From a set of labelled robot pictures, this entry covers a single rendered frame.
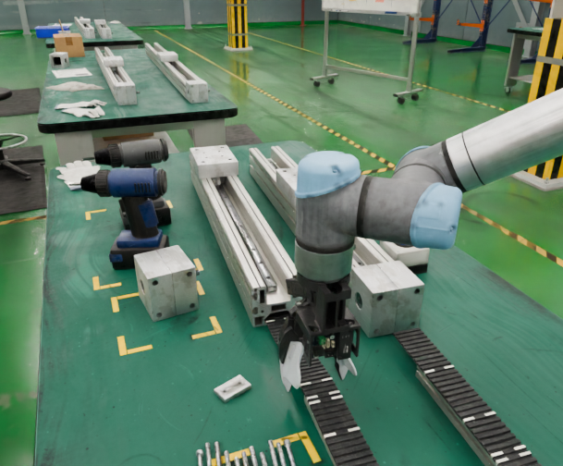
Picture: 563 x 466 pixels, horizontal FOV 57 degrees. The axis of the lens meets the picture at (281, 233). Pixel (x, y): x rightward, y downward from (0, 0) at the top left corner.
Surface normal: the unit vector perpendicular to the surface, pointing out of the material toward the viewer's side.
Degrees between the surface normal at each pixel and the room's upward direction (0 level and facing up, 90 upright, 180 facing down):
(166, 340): 0
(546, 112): 52
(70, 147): 90
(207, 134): 90
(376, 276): 0
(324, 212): 90
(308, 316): 0
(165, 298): 90
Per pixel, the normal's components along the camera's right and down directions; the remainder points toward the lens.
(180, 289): 0.48, 0.39
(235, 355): 0.00, -0.90
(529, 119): -0.58, -0.32
